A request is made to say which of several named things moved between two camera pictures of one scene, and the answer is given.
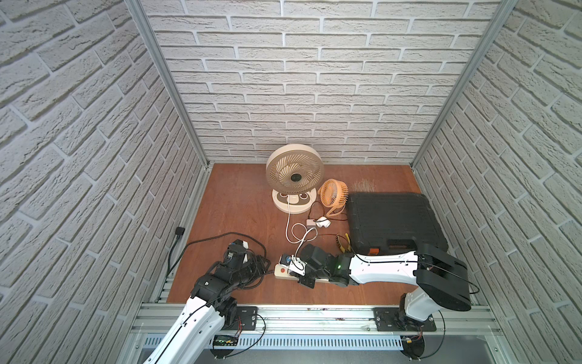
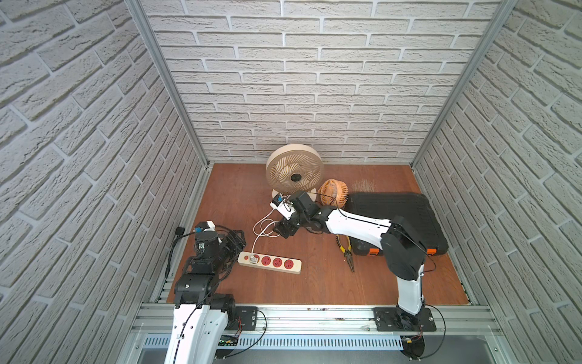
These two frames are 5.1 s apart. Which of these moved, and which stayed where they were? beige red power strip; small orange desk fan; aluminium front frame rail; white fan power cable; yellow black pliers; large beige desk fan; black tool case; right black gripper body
Moved: right black gripper body; beige red power strip; white fan power cable
Stayed: black tool case; yellow black pliers; small orange desk fan; large beige desk fan; aluminium front frame rail
